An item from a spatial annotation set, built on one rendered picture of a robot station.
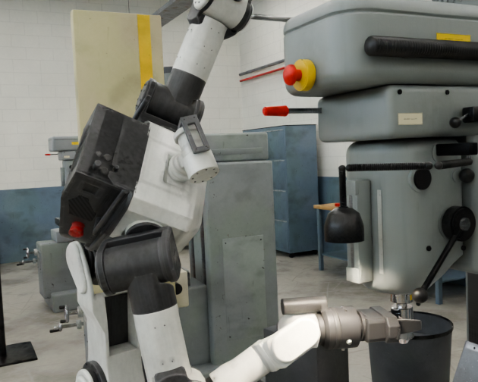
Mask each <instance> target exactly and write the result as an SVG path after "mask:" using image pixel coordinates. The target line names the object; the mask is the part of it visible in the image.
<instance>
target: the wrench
mask: <svg viewBox="0 0 478 382"><path fill-rule="evenodd" d="M291 18H292V17H282V16H273V15H264V14H254V15H252V16H250V19H251V20H270V21H281V22H287V21H288V20H289V19H291Z"/></svg>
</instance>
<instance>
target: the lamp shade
mask: <svg viewBox="0 0 478 382"><path fill-rule="evenodd" d="M324 233H325V241H326V242H327V243H359V242H363V241H364V224H363V221H362V218H361V216H360V213H359V212H358V211H356V210H355V209H353V208H349V207H348V206H347V207H340V206H339V207H338V208H334V209H333V210H332V211H330V212H329V213H328V214H327V218H326V220H325V225H324Z"/></svg>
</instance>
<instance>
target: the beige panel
mask: <svg viewBox="0 0 478 382"><path fill-rule="evenodd" d="M71 36H72V49H73V61H74V84H75V96H76V108H77V131H78V143H79V142H80V138H81V136H82V133H83V129H84V127H85V126H86V123H87V121H88V120H89V119H90V116H91V114H92V113H93V111H94V109H95V107H96V105H97V104H98V103H99V104H101V105H104V106H106V107H108V108H111V109H113V110H115V111H118V112H120V113H122V114H125V115H127V116H128V117H133V116H134V112H135V111H136V110H135V107H136V103H137V99H138V98H139V95H140V91H141V89H142V88H143V86H144V84H145V82H146V81H148V80H149V79H150V78H153V79H154V80H156V82H158V83H161V84H163V85H165V81H164V67H163V52H162V25H161V16H160V15H149V14H129V13H117V12H106V11H85V10H72V11H71Z"/></svg>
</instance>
